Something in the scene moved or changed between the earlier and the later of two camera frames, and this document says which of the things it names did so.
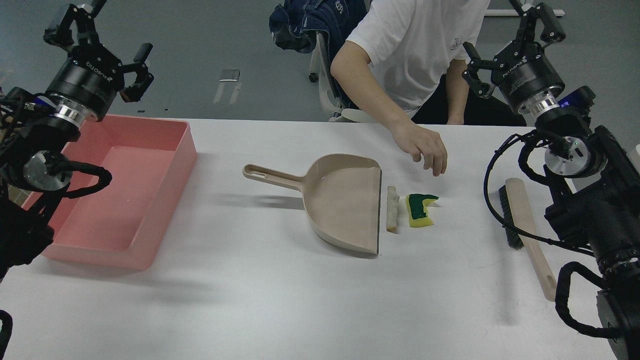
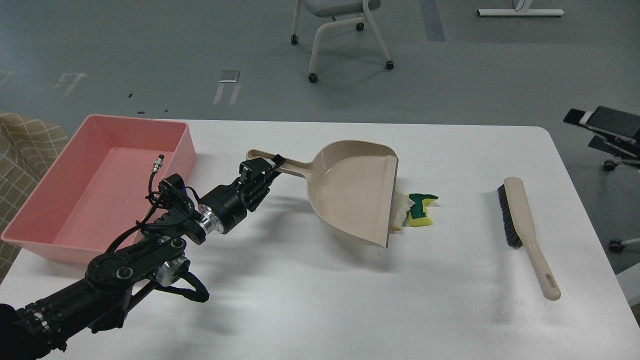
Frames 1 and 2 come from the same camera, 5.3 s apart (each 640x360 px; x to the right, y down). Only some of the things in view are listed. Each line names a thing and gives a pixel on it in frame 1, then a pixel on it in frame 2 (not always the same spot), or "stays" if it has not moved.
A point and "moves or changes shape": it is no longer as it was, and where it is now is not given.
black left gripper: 84,88 -> 225,205
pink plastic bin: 122,224 stays
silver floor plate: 229,75 stays
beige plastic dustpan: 342,196 moves or changes shape
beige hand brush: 516,213 stays
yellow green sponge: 417,212 stays
